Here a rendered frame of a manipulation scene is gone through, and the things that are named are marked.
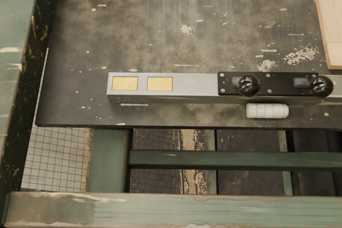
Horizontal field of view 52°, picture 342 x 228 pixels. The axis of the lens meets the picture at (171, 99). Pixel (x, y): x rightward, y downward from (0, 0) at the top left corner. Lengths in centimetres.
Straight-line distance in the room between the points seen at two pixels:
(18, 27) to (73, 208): 37
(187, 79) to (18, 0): 38
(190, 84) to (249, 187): 205
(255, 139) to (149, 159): 201
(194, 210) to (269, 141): 202
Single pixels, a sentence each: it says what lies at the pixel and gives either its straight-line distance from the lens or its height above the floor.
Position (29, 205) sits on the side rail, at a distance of 67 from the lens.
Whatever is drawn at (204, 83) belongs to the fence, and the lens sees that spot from 71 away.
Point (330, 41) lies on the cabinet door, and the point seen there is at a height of 128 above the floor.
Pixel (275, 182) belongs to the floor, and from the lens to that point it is 254.
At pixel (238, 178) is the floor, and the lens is 279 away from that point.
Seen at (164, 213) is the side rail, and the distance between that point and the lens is 62.
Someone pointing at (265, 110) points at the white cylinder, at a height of 142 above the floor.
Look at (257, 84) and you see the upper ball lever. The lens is 59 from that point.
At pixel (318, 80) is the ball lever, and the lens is 62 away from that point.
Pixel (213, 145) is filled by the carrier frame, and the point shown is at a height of 79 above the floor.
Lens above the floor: 193
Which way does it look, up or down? 31 degrees down
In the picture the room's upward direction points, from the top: 74 degrees counter-clockwise
